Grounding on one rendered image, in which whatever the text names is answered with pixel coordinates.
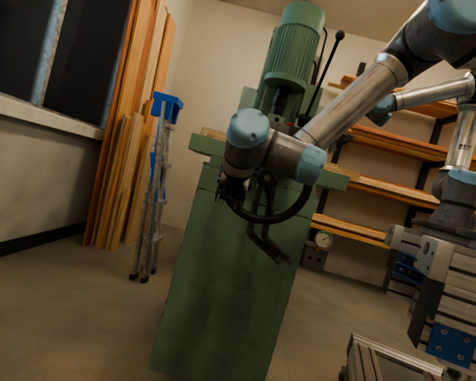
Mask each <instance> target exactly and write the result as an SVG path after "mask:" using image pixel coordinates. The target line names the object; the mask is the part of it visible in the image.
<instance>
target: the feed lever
mask: <svg viewBox="0 0 476 381"><path fill-rule="evenodd" d="M344 37H345V32H344V31H343V30H339V31H338V32H337V33H336V34H335V38H336V41H335V44H334V46H333V49H332V51H331V54H330V56H329V59H328V61H327V63H326V66H325V68H324V70H323V73H322V76H321V77H320V81H319V82H318V85H317V87H316V90H315V92H314V95H313V97H312V99H311V102H310V104H309V106H308V109H307V112H306V114H303V113H301V114H300V116H299V118H298V122H297V126H299V128H303V127H304V126H305V125H306V124H307V123H308V122H309V121H311V116H309V115H308V114H309V113H310V110H311V108H312V105H313V103H314V100H315V98H316V96H317V93H318V91H319V89H320V86H321V84H322V82H323V79H324V77H325V75H326V72H327V70H328V68H329V65H330V63H331V61H332V58H333V56H334V53H335V50H336V49H337V47H338V44H339V42H340V41H341V40H342V39H343V38H344Z"/></svg>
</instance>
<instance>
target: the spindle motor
mask: <svg viewBox="0 0 476 381"><path fill-rule="evenodd" d="M325 21H326V18H325V14H324V12H323V10H322V9H321V8H320V7H318V6H317V5H315V4H313V3H310V2H303V1H297V2H292V3H290V4H288V5H287V6H286V7H285V8H284V10H283V15H282V18H281V21H280V25H279V29H278V32H277V37H276V40H275V43H274V47H273V50H272V54H271V56H270V62H269V64H268V68H267V72H266V76H265V78H264V84H265V85H266V86H268V87H269V88H272V89H273V90H275V91H277V86H278V85H285V86H288V87H290V88H291V91H290V93H289V94H304V93H305V90H306V88H307V84H308V80H309V76H310V74H311V69H312V66H313V63H314V58H315V55H316V53H317V48H318V45H319V42H320V37H321V34H322V31H323V27H324V23H325Z"/></svg>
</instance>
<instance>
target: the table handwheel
mask: <svg viewBox="0 0 476 381"><path fill-rule="evenodd" d="M252 175H254V176H255V177H256V181H257V182H258V184H259V185H260V186H262V187H264V188H265V193H266V198H267V207H268V213H269V215H256V214H254V213H251V212H249V211H247V210H245V209H244V208H243V207H242V209H241V208H240V207H241V206H238V207H236V208H235V209H233V208H234V206H232V205H231V203H232V200H231V202H230V203H229V202H226V201H225V202H226V203H227V205H228V206H229V207H230V208H231V209H232V210H233V211H234V212H235V213H236V214H237V215H238V216H239V217H241V218H243V219H245V220H246V221H250V222H252V223H255V224H259V225H273V224H277V223H280V222H283V221H286V220H288V219H290V218H291V217H293V216H294V215H296V214H297V213H298V212H299V211H300V210H301V209H302V208H303V206H304V205H305V204H306V202H307V201H308V198H309V196H310V195H311V191H312V188H313V185H306V184H304V186H303V188H302V191H301V194H300V196H299V198H298V199H297V200H296V201H295V203H294V204H293V205H292V206H290V207H289V208H288V209H287V210H285V211H283V212H281V213H279V214H276V215H274V208H273V204H272V197H271V190H270V187H272V186H273V185H274V184H275V183H276V181H277V177H276V176H275V174H274V173H273V172H272V171H270V170H268V169H265V168H263V169H261V170H259V171H254V172H253V173H252Z"/></svg>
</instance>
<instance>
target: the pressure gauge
mask: <svg viewBox="0 0 476 381"><path fill-rule="evenodd" d="M323 239H325V240H323ZM313 240H314V242H315V244H316V245H317V247H316V251H318V252H319V251H320V249H321V248H327V247H329V246H330V245H331V244H332V235H331V234H330V233H329V232H328V231H326V230H323V229H320V230H318V231H316V232H315V233H314V235H313Z"/></svg>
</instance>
